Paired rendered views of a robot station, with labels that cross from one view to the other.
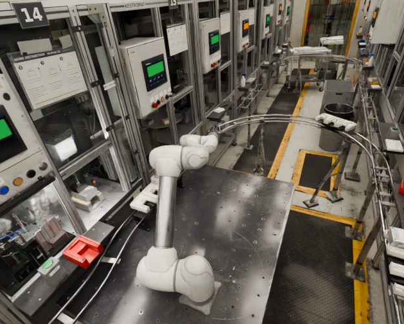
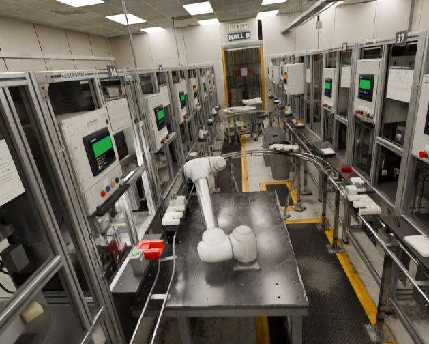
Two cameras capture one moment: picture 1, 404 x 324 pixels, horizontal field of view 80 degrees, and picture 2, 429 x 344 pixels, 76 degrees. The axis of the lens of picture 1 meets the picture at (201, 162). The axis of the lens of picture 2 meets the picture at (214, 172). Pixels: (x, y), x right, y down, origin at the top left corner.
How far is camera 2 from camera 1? 1.04 m
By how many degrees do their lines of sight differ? 23
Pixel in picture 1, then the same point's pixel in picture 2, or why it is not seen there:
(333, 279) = (322, 258)
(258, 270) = (278, 239)
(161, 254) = (216, 231)
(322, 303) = (322, 274)
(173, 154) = (203, 162)
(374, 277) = (348, 248)
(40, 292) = (131, 280)
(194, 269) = (244, 231)
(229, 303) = (269, 260)
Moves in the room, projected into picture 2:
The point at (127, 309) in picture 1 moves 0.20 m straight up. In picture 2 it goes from (196, 287) to (192, 262)
